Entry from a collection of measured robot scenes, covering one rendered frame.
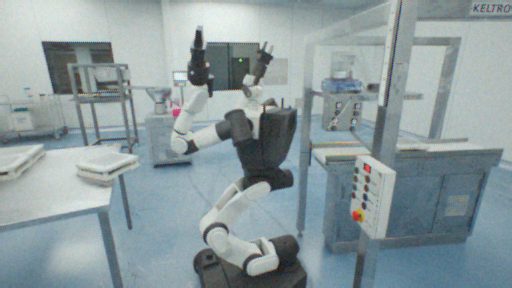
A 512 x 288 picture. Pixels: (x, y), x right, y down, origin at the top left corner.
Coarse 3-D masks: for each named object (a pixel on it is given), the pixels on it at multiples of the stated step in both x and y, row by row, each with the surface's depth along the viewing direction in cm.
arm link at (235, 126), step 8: (232, 120) 109; (240, 120) 109; (216, 128) 111; (224, 128) 109; (232, 128) 108; (240, 128) 107; (248, 128) 110; (224, 136) 111; (232, 136) 109; (240, 136) 107
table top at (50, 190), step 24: (120, 144) 206; (48, 168) 156; (72, 168) 156; (0, 192) 126; (24, 192) 126; (48, 192) 126; (72, 192) 126; (96, 192) 126; (0, 216) 106; (24, 216) 105; (48, 216) 106; (72, 216) 110
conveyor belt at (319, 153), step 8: (432, 144) 200; (440, 144) 200; (448, 144) 200; (456, 144) 200; (464, 144) 199; (472, 144) 199; (312, 152) 191; (320, 152) 183; (328, 152) 183; (336, 152) 183; (344, 152) 183; (352, 152) 183; (360, 152) 182; (368, 152) 182; (320, 160) 175; (336, 160) 168; (344, 160) 169
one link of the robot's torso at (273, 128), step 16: (256, 112) 120; (272, 112) 119; (288, 112) 120; (256, 128) 119; (272, 128) 119; (288, 128) 134; (256, 144) 122; (272, 144) 121; (288, 144) 132; (240, 160) 131; (256, 160) 127; (272, 160) 124
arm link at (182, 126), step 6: (180, 114) 111; (186, 114) 109; (180, 120) 111; (186, 120) 111; (192, 120) 114; (174, 126) 114; (180, 126) 112; (186, 126) 112; (174, 132) 114; (180, 132) 113; (186, 132) 115; (192, 132) 122; (186, 138) 114
